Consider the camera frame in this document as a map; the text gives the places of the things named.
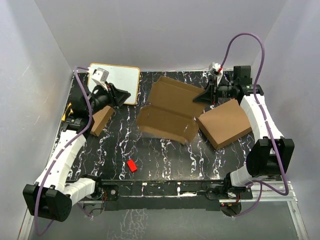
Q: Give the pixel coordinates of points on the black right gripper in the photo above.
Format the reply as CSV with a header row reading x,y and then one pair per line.
x,y
208,94

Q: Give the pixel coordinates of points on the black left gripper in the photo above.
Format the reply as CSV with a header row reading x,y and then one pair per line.
x,y
116,97

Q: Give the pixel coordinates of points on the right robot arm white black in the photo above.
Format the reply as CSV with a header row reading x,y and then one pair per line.
x,y
269,159

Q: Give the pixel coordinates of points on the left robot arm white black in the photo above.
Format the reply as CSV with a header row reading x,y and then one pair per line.
x,y
50,197

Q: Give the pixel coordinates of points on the small brown cardboard box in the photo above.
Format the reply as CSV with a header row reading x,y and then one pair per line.
x,y
101,119

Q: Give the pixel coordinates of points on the closed brown cardboard box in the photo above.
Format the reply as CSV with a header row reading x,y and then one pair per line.
x,y
224,124

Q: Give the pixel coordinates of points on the yellow booklet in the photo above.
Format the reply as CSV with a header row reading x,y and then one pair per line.
x,y
67,112

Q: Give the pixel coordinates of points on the small red block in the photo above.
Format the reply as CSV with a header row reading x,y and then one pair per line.
x,y
132,166

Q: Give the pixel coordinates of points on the white board yellow frame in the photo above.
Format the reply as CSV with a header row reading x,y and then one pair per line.
x,y
122,77

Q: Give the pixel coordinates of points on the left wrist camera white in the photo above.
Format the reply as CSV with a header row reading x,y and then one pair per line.
x,y
99,76

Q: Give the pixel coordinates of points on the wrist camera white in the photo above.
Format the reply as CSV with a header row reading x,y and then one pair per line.
x,y
217,70
99,76

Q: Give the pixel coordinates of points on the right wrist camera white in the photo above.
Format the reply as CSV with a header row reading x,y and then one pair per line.
x,y
217,70

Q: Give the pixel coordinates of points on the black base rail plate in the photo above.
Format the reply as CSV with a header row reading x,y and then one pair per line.
x,y
209,195

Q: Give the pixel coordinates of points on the aluminium frame rail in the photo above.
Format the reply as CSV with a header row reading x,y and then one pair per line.
x,y
267,216

